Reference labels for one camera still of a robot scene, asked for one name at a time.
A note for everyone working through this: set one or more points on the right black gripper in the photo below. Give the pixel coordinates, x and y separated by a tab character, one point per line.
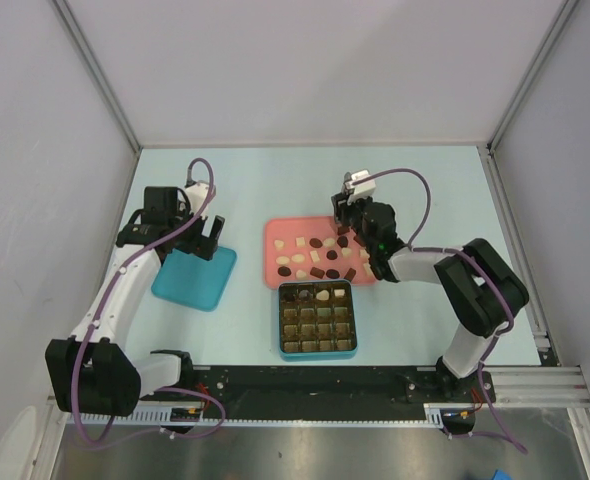
343	208

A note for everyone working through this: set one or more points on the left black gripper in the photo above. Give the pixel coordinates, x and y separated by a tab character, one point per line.
202	246

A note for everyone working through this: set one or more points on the pink tray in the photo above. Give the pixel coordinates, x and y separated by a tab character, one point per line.
341	257

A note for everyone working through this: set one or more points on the teal chocolate box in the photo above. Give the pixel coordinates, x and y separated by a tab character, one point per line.
317	330

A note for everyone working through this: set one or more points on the metal tongs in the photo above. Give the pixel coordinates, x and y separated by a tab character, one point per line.
340	227

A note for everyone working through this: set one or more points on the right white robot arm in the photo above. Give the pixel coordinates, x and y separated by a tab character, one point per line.
484	292

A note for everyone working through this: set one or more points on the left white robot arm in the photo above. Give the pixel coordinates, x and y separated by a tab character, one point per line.
90	371

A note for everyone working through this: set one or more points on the white square chocolate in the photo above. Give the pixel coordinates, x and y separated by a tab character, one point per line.
314	257

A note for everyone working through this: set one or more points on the brown bar chocolate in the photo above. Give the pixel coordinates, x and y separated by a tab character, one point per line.
316	272

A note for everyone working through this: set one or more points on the white chocolate piece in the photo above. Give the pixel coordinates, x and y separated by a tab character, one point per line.
323	295

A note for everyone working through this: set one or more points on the teal box lid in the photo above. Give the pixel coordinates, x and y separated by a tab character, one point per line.
192	282

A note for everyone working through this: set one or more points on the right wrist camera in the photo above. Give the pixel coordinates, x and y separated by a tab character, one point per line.
358	185

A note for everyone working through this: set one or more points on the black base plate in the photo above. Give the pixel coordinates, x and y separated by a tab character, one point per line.
334	393

